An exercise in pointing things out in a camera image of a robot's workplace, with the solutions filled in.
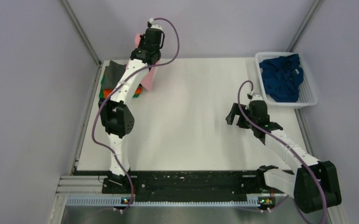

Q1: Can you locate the grey folded t shirt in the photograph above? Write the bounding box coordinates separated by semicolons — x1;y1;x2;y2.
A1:
101;61;127;90

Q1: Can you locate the white plastic basket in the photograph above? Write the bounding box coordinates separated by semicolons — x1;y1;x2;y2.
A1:
255;52;318;109

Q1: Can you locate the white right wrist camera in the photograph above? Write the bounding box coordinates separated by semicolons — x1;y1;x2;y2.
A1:
247;91;264;102

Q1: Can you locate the orange folded t shirt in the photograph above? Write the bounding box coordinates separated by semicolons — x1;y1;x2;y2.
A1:
102;69;143;99

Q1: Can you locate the right aluminium frame post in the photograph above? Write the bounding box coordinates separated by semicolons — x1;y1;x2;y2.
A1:
286;0;324;52

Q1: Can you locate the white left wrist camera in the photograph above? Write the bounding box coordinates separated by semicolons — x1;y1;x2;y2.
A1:
147;18;163;31

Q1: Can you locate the left aluminium frame post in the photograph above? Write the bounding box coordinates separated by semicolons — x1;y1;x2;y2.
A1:
59;0;101;65

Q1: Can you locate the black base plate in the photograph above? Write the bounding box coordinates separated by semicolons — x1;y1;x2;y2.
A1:
102;170;279;203

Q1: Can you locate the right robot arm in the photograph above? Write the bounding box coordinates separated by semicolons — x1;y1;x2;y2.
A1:
225;100;342;213

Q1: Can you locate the pink t shirt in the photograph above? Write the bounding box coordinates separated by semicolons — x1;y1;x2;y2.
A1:
134;33;157;91

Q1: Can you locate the aluminium frame post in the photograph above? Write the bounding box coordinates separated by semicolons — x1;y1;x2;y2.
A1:
286;0;324;52
59;0;101;65

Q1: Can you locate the blue t shirt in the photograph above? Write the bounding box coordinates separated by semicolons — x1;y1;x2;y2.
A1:
259;54;304;103

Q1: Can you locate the white cable duct rail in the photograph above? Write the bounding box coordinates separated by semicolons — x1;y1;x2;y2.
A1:
66;196;260;207

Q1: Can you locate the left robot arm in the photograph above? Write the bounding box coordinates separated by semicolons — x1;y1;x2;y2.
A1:
100;25;165;193

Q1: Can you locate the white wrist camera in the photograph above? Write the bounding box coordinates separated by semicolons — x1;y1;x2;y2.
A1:
147;18;163;31
247;91;264;102

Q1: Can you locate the green folded t shirt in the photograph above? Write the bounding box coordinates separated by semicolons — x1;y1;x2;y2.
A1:
99;75;143;98

